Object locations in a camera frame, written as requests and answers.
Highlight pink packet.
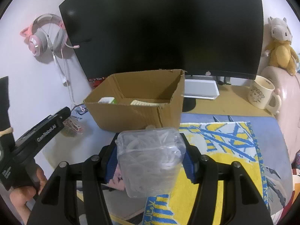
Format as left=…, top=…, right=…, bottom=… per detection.
left=109, top=166, right=126, bottom=190

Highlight cardboard box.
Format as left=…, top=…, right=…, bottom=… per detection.
left=84, top=69, right=187, bottom=132

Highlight yellow plush toy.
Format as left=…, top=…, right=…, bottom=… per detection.
left=265, top=16, right=300, bottom=75

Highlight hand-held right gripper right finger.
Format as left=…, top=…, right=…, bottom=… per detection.
left=179, top=133, right=275, bottom=225

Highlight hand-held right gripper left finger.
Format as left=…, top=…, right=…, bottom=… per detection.
left=27, top=132, right=122, bottom=225

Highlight green white small box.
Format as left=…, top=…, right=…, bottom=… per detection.
left=98, top=97, right=118, bottom=105

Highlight grey printed desk mat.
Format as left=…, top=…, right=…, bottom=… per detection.
left=42, top=111, right=294, bottom=225

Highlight black computer monitor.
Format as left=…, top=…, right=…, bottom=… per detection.
left=58, top=0, right=264, bottom=80

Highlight white rectangular box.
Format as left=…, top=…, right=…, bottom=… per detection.
left=184, top=79, right=220, bottom=99

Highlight pale yellow ribbed pack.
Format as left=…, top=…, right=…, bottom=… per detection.
left=130, top=100, right=169, bottom=107

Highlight pink cushioned chair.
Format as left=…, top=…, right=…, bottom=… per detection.
left=260, top=66, right=300, bottom=162

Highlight person's left hand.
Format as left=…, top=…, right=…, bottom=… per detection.
left=9, top=159, right=48, bottom=216

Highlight pink cat-ear headset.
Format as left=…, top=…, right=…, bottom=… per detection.
left=21, top=14, right=80, bottom=58

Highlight pink white headset cable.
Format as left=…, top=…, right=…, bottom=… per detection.
left=61, top=49, right=85, bottom=113

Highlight yellow blue towel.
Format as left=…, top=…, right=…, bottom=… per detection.
left=144, top=121, right=270, bottom=225

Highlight cream printed mug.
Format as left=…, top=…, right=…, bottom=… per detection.
left=248, top=75, right=282, bottom=115

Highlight clear box of paper clips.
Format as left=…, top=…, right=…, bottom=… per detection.
left=60, top=117, right=83, bottom=137

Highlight clear plastic box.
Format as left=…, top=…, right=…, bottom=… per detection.
left=116, top=127, right=187, bottom=198

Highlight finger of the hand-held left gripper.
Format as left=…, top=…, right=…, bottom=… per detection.
left=50, top=106, right=71, bottom=127

